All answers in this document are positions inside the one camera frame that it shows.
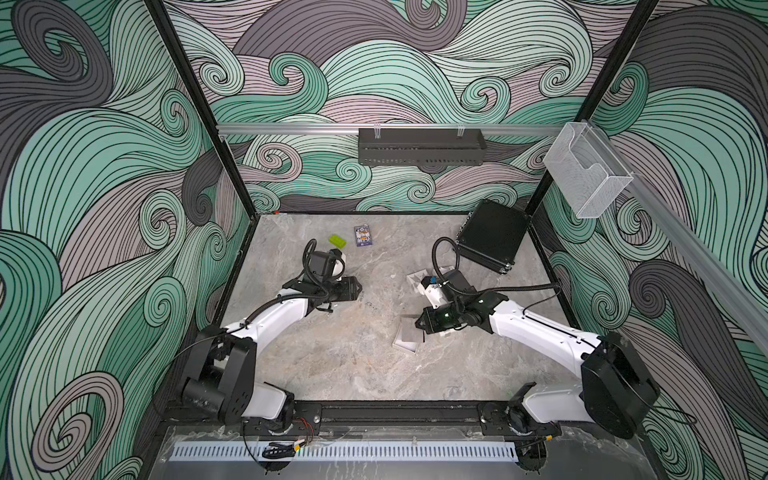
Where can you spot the clear acrylic wall holder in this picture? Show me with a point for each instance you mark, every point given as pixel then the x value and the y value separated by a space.
pixel 588 170

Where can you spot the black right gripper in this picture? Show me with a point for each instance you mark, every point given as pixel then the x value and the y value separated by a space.
pixel 430 325

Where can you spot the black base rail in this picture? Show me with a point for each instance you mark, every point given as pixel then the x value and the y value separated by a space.
pixel 507 419

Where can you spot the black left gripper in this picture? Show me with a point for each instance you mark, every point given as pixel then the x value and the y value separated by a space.
pixel 348 289

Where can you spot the aluminium wall rail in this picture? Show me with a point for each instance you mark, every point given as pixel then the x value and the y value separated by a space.
pixel 304 128

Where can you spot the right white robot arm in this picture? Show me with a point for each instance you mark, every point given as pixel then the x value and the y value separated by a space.
pixel 614 389

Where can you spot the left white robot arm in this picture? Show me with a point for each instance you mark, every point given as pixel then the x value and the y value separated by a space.
pixel 219 377

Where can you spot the white slotted cable duct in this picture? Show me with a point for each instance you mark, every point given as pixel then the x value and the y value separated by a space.
pixel 356 450

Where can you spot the black aluminium case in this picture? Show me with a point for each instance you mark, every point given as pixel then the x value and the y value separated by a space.
pixel 492 235

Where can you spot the green rectangular block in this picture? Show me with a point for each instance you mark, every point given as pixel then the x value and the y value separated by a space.
pixel 337 241

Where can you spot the black wall-mounted tray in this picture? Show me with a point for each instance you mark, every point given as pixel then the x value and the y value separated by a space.
pixel 430 150

